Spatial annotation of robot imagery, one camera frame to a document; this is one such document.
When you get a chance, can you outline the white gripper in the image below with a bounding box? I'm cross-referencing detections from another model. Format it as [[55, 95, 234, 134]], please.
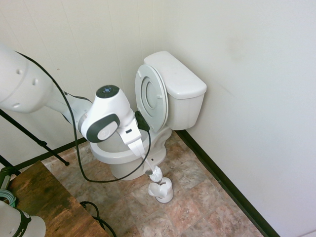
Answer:
[[116, 119, 147, 161]]

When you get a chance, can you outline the white toilet brush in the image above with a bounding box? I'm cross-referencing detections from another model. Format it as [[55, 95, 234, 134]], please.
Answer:
[[144, 158, 162, 183]]

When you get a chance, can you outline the white ceramic toilet bowl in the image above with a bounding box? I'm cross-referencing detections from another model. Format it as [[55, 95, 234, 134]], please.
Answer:
[[90, 128, 173, 181]]

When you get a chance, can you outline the white toilet brush holder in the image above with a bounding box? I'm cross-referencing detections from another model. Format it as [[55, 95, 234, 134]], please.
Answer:
[[147, 179, 174, 204]]

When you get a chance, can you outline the white toilet seat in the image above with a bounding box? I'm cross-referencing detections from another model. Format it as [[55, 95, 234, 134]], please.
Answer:
[[134, 64, 169, 133]]

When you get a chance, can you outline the white toilet tank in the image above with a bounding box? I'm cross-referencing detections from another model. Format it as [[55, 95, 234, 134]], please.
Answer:
[[167, 91, 206, 131]]

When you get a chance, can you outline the white toilet tank lid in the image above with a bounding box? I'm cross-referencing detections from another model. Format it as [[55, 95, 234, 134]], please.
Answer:
[[143, 51, 207, 100]]

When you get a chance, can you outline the black baseboard strip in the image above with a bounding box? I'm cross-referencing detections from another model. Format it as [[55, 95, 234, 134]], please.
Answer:
[[175, 129, 281, 237], [0, 137, 87, 171]]

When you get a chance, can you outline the brown wooden table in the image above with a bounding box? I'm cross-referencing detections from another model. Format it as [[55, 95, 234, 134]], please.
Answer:
[[0, 159, 106, 237]]

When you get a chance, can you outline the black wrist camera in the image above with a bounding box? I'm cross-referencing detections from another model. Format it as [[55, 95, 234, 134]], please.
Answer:
[[134, 111, 151, 132]]

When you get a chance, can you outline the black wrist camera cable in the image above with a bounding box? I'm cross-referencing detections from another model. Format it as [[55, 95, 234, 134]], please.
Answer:
[[14, 50, 152, 184]]

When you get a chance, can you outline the black power cable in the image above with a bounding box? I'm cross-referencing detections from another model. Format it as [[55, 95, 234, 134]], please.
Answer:
[[79, 201, 117, 237]]

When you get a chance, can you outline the black camera tripod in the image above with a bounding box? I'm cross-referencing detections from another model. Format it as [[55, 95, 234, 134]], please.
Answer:
[[0, 108, 70, 173]]

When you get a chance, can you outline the green coiled cable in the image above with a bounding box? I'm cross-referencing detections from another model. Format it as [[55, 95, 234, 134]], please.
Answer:
[[0, 189, 17, 208]]

